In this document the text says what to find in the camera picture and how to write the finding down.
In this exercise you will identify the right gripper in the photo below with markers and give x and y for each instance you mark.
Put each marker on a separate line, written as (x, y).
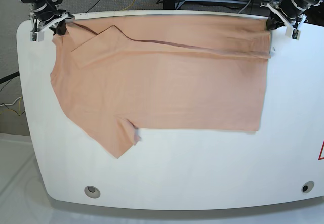
(43, 17)

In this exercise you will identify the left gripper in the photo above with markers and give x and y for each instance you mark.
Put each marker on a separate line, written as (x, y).
(285, 13)

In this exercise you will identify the peach pink T-shirt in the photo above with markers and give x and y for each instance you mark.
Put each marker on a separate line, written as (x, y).
(115, 75)

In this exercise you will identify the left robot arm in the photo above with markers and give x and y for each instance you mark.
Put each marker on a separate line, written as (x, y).
(288, 13)

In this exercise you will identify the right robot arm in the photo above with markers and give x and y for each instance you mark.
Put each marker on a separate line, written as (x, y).
(51, 3)

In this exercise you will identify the black bar at left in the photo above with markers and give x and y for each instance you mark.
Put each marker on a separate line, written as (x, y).
(9, 77)

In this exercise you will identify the red triangle sticker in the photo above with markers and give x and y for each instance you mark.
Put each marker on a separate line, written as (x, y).
(321, 155)

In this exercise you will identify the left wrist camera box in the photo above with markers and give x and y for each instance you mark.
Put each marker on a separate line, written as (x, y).
(293, 32)

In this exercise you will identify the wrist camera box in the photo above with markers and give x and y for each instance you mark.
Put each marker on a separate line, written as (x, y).
(37, 36)
(293, 32)

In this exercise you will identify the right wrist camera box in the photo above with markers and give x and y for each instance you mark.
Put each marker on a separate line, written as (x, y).
(37, 36)

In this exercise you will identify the left table cable grommet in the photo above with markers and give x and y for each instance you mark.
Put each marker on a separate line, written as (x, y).
(92, 192)

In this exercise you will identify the table cable grommet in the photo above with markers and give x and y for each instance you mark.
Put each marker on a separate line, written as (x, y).
(92, 192)
(307, 187)

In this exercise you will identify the right table cable grommet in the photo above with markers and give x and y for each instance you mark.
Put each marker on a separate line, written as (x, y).
(307, 187)

